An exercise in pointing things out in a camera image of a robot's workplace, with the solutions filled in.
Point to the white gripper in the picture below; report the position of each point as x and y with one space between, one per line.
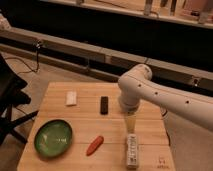
129 105

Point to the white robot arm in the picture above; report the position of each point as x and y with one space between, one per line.
136 84

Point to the green ceramic bowl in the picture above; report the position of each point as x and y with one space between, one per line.
53 138

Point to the clear plastic bottle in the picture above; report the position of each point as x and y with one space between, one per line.
132 160

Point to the black rectangular block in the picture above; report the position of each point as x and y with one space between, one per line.
104 105

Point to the black office chair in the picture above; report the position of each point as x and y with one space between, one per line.
11 95

